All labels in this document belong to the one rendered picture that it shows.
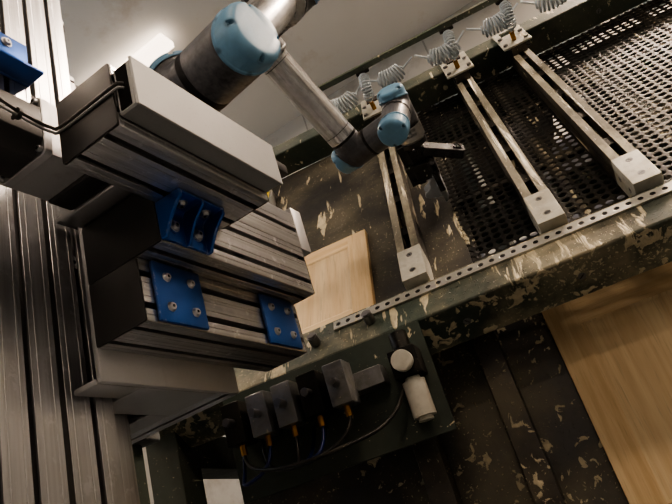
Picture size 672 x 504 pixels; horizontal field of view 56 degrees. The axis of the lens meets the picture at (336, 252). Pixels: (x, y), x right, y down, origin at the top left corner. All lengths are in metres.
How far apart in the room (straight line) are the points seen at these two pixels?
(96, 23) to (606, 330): 3.86
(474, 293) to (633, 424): 0.46
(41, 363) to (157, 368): 0.15
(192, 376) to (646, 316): 1.05
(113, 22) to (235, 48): 3.64
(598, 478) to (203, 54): 1.19
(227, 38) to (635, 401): 1.13
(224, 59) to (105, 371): 0.52
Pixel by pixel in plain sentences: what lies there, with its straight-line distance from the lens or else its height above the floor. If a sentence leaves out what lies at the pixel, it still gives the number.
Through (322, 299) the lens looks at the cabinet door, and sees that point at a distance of 1.68.
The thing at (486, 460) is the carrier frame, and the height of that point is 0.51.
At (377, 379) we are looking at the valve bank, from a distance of 1.34.
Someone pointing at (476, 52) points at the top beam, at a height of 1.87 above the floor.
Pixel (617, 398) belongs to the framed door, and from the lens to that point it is 1.57.
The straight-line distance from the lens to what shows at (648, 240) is 1.42.
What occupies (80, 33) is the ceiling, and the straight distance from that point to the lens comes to 4.74.
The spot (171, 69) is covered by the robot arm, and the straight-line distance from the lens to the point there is 1.15.
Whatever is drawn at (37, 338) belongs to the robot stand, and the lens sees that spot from 0.90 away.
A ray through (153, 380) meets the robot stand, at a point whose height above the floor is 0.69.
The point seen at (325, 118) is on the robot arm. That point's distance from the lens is 1.57.
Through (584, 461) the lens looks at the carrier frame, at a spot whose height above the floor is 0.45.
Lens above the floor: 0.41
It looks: 25 degrees up
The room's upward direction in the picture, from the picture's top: 18 degrees counter-clockwise
